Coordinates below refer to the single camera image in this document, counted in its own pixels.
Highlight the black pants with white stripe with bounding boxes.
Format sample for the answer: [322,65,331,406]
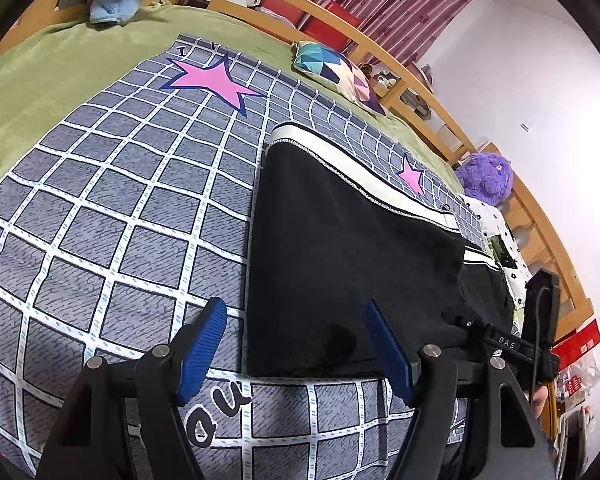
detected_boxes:
[246,122,514,379]

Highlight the person's right hand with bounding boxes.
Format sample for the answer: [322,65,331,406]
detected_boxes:
[524,385,548,419]

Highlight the white dotted cloth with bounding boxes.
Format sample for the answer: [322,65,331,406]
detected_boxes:
[463,196,532,310]

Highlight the purple plush toy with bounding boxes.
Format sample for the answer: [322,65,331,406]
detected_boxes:
[455,152,514,206]

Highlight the grey grid quilt with stars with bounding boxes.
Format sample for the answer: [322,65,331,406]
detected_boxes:
[0,32,487,480]

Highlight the colourful geometric pillow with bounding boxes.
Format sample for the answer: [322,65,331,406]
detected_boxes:
[291,41,386,116]

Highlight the red chair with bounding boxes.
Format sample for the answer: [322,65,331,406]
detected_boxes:
[257,0,304,27]
[302,0,362,53]

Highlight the green bed blanket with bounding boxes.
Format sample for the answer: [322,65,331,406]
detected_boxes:
[0,3,464,201]

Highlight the wooden headboard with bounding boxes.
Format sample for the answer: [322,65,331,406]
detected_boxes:
[0,0,92,56]

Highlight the wooden bed rail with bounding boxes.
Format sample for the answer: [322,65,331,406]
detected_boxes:
[208,0,594,340]

